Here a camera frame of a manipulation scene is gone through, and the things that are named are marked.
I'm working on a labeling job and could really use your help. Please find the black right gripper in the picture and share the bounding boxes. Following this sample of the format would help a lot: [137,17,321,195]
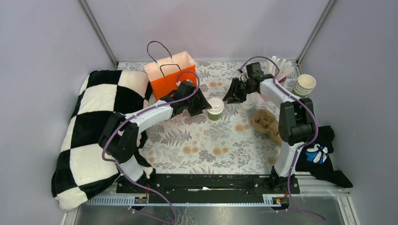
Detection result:
[222,78,255,105]

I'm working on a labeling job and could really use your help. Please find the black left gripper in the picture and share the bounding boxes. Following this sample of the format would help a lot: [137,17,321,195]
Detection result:
[184,88,211,116]

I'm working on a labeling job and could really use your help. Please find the clear white plastic cup lid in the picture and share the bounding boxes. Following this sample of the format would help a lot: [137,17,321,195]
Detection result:
[207,97,224,115]

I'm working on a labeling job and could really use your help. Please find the green paper coffee cup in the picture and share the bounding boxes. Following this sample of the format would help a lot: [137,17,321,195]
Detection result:
[207,113,222,121]

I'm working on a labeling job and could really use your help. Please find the orange paper gift bag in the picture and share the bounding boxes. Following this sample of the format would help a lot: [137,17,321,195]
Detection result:
[144,51,198,100]

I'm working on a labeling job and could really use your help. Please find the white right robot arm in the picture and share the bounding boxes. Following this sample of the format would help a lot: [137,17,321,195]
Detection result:
[223,62,318,193]

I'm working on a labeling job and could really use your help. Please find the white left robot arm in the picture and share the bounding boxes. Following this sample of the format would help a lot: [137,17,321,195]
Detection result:
[98,81,211,193]

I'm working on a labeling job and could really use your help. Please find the stack of white plastic lids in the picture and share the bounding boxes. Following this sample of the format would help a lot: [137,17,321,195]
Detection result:
[239,93,258,110]

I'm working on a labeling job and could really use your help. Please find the brown cardboard cup carrier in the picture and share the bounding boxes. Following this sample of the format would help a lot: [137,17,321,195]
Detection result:
[251,109,282,147]

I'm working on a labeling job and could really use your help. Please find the floral patterned table mat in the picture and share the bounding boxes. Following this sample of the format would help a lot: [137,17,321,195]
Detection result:
[116,61,312,175]

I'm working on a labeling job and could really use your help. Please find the bundle of white wrapped straws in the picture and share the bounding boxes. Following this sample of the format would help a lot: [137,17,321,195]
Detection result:
[266,56,294,80]

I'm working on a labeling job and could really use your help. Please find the stack of green paper cups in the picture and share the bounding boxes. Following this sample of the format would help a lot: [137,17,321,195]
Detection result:
[292,74,316,98]

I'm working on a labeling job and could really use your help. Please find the black t-shirt with logo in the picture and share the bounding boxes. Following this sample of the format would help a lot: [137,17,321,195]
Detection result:
[295,126,353,188]

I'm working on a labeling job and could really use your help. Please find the black white checkered blanket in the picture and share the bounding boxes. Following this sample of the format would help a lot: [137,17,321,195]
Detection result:
[51,70,152,210]

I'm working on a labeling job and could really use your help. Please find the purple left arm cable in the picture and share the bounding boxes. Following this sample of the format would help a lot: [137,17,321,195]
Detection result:
[102,70,200,225]

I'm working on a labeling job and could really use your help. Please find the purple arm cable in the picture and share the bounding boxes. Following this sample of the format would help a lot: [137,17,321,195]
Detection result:
[237,56,327,224]
[102,70,200,225]

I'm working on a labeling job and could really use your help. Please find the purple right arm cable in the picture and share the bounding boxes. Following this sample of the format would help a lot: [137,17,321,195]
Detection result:
[237,56,327,224]

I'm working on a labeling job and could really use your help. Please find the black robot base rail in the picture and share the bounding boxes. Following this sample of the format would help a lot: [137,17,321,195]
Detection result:
[116,173,301,205]

